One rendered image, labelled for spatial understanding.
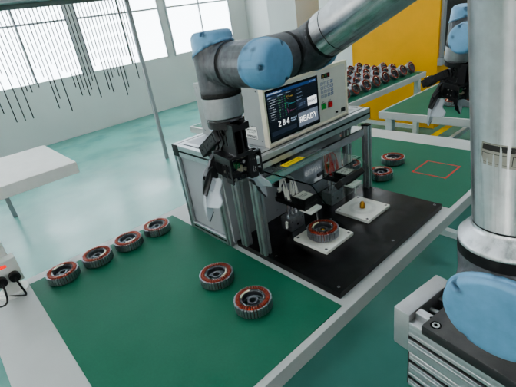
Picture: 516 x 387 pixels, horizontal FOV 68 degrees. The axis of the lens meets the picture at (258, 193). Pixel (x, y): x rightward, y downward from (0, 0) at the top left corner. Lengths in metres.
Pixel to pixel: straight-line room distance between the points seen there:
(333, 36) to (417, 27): 4.26
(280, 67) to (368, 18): 0.14
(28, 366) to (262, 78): 1.02
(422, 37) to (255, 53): 4.33
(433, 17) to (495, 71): 4.42
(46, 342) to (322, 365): 1.20
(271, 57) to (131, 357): 0.86
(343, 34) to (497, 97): 0.30
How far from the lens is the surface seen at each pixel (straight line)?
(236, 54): 0.62
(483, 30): 0.40
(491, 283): 0.44
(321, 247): 1.31
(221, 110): 0.69
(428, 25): 4.83
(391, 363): 2.00
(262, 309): 1.11
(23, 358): 1.33
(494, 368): 0.66
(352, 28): 0.63
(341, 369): 1.96
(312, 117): 1.40
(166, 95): 8.19
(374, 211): 1.52
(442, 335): 0.69
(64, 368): 1.23
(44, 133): 7.42
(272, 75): 0.59
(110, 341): 1.22
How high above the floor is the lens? 1.52
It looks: 25 degrees down
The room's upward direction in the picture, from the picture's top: 9 degrees counter-clockwise
